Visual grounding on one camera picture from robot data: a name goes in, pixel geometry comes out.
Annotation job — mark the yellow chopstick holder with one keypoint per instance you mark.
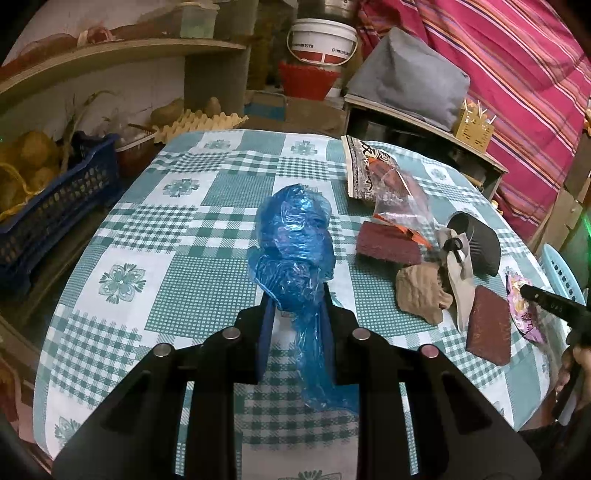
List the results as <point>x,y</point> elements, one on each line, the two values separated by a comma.
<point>471,131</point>

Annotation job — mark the black shoe sole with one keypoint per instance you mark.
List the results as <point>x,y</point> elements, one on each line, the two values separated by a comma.
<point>482,249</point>

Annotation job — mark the green checked tablecloth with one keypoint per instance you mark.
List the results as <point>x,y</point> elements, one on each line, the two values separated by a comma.
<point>184,286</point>

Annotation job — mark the blue plastic bag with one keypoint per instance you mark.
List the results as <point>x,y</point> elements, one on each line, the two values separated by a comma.
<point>295,240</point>

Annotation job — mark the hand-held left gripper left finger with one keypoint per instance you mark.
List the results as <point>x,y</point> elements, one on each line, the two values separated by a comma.
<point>267,341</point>

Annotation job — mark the blue plastic crate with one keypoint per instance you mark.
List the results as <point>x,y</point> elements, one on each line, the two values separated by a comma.
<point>60,203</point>

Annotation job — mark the clear plastic storage box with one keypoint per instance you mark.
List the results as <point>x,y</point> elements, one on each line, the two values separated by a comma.
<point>198,21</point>

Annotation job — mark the clear plastic bag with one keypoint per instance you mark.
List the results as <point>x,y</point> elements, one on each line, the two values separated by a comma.
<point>401,196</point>

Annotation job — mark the light blue plastic basket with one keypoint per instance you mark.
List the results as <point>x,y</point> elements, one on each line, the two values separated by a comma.
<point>561,272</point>

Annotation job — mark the wooden wall shelf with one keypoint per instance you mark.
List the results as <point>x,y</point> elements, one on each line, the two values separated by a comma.
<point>115,57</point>

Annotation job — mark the brown crumpled cloth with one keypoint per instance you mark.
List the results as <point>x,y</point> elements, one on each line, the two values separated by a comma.
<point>420,290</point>

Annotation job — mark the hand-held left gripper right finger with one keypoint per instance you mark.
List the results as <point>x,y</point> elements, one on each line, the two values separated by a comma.
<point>328,337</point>

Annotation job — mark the cardboard box with blue print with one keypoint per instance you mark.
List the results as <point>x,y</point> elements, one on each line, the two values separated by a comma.
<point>268,107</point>

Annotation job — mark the maroon scouring pad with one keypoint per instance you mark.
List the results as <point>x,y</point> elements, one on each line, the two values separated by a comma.
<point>489,327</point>
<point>385,244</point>

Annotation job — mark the grey cushion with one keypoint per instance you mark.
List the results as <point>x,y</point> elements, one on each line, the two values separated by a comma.
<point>406,78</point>

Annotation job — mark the pink striped blanket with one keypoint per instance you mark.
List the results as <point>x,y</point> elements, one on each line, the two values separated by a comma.
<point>508,69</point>

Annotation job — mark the red plastic tub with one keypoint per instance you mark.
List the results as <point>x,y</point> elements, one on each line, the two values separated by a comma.
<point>136,154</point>

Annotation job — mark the low wooden shelf cabinet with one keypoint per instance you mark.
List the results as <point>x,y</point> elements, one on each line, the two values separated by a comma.
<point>466,154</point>

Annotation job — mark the beige shoe insole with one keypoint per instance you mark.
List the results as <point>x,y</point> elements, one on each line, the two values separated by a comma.
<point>459,295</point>

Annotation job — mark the metal pot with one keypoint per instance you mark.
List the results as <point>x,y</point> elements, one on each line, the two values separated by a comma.
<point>339,8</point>

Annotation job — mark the pink printed wrapper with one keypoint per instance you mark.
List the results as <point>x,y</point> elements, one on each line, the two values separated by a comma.
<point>526,321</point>

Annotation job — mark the patterned snack wrapper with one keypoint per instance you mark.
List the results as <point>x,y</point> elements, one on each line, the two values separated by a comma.
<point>362,161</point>

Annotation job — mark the white plastic bucket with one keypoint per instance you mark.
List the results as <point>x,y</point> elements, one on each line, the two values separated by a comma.
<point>323,39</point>

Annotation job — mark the bundle of chopsticks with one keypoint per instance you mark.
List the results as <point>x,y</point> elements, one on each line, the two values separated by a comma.
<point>480,110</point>

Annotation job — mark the person's right hand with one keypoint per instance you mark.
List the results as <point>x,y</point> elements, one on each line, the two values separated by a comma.
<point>582,362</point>

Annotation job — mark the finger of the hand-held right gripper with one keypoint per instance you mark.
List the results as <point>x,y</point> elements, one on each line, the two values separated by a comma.
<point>545,300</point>

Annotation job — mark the egg carton tray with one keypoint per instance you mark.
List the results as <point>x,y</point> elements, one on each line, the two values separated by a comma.
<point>203,122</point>

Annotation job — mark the yellow net bag of produce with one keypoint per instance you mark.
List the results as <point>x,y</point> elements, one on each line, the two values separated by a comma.
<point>32,154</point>

